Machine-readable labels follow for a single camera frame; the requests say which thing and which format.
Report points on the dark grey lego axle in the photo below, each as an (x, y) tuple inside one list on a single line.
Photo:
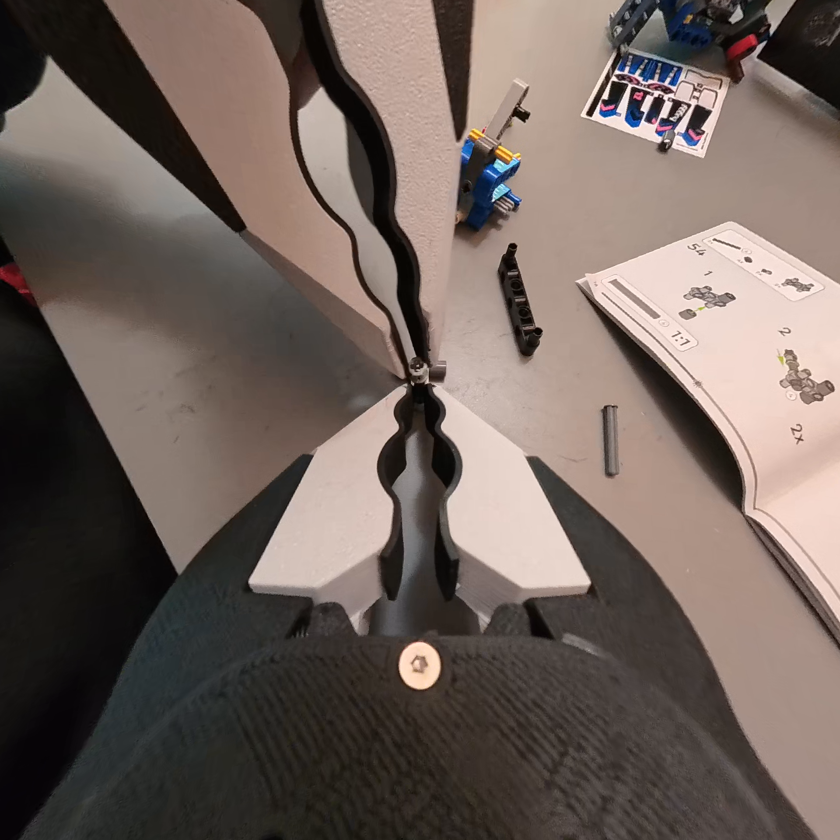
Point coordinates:
[(611, 439)]

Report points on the open instruction manual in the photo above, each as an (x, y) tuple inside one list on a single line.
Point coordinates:
[(748, 367)]

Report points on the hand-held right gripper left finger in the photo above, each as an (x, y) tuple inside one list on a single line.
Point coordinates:
[(321, 525)]

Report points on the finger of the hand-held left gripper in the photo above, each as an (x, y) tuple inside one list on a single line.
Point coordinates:
[(407, 98), (229, 131)]

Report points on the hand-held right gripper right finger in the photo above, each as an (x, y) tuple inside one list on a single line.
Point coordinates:
[(512, 525)]

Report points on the sticker sheet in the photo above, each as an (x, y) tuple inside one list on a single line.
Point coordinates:
[(702, 85)]

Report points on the small grey black lego piece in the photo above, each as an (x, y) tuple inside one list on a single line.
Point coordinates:
[(667, 141)]

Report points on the blue lego assembly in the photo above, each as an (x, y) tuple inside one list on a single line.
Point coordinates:
[(489, 184)]

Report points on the dark lego set box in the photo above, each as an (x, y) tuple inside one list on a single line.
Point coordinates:
[(814, 46)]

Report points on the partly built lego vehicle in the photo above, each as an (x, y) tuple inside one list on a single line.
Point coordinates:
[(689, 26)]

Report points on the light grey lego connector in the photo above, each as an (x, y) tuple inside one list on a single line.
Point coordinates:
[(420, 369)]

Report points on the black lego beam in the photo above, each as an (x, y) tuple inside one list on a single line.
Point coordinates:
[(518, 302)]

